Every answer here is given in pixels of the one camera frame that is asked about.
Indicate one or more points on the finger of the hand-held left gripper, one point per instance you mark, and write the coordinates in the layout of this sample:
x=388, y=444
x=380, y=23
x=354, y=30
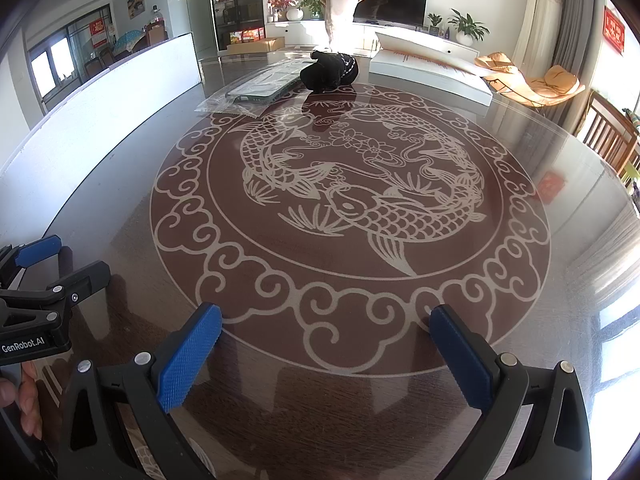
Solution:
x=37, y=252
x=85, y=280

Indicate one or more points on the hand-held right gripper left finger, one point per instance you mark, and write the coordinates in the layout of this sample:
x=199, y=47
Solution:
x=190, y=355

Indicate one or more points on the phone case in plastic bag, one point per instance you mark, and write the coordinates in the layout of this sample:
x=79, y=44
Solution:
x=260, y=87

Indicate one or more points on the colourful packaged boxes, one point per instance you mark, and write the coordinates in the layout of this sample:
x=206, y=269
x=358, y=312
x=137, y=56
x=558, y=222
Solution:
x=247, y=35

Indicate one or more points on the red door poster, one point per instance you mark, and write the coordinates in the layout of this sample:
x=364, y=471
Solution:
x=99, y=27

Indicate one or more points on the beaded black scrunchie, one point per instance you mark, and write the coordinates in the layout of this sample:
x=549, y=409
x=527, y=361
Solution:
x=345, y=67

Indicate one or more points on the wooden chair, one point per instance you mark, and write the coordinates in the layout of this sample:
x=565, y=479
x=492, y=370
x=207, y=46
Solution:
x=607, y=130

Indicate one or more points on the flat white box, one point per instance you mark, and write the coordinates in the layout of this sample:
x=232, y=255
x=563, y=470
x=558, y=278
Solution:
x=425, y=72

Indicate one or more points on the brown cardboard box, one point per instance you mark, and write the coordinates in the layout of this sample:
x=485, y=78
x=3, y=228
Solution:
x=260, y=45

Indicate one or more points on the grey curtain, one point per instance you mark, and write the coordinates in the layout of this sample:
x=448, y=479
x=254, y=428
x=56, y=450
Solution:
x=580, y=35

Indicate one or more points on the small potted plant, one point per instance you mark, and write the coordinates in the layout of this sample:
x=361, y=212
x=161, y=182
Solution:
x=434, y=22

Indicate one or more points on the dark glass cabinet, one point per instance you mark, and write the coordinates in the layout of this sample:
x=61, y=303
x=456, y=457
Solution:
x=235, y=0

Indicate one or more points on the blue cloth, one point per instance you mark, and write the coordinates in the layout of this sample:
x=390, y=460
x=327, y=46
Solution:
x=131, y=41

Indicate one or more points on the red wall hanging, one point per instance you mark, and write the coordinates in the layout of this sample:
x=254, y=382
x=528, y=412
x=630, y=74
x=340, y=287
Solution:
x=614, y=30

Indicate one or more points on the dining chair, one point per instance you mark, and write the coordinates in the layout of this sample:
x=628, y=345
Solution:
x=102, y=60

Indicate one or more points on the red flower arrangement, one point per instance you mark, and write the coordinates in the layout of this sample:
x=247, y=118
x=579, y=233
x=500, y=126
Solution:
x=282, y=5

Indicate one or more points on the black television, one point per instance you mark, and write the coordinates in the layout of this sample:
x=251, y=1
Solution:
x=400, y=5

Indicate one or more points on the large white cardboard box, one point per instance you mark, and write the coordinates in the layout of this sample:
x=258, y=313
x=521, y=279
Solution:
x=100, y=110

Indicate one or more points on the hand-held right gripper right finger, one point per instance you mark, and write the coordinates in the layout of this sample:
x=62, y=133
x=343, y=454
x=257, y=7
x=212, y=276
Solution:
x=462, y=355

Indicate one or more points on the person's left hand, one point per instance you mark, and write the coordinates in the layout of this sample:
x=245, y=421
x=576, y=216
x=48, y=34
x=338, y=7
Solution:
x=22, y=400

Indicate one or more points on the green potted plant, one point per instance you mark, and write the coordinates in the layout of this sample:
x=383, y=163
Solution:
x=312, y=5

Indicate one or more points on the large leafy potted plant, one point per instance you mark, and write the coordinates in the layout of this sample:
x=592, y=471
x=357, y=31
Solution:
x=467, y=27

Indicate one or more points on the white television cabinet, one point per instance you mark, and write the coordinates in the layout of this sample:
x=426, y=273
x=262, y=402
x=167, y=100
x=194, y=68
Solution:
x=450, y=45

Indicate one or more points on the covered standing air conditioner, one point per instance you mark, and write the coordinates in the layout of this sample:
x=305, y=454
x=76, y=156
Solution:
x=537, y=20

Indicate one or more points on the tan lounge chair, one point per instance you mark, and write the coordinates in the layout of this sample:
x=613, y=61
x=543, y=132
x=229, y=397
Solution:
x=535, y=82

